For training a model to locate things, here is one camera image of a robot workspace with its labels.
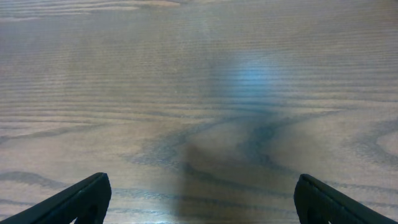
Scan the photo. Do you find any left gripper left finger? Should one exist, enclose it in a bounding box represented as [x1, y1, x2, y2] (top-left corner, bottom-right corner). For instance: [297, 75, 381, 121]
[1, 172, 111, 224]

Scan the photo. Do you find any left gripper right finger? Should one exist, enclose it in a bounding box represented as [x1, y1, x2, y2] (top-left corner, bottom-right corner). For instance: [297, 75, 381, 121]
[294, 174, 397, 224]

